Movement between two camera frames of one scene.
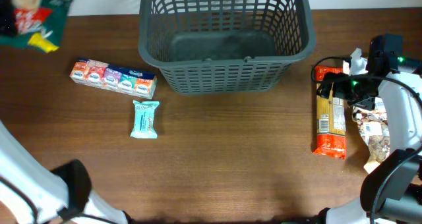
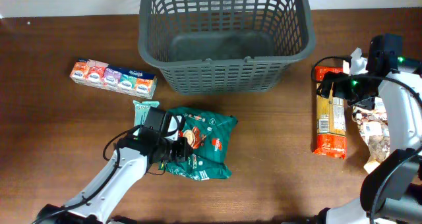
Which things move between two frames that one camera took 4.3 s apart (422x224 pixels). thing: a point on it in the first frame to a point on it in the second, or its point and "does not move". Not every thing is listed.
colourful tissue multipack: (134, 82) does not move
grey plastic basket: (225, 40) does not move
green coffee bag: (39, 16) to (210, 134)
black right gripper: (339, 90) does not move
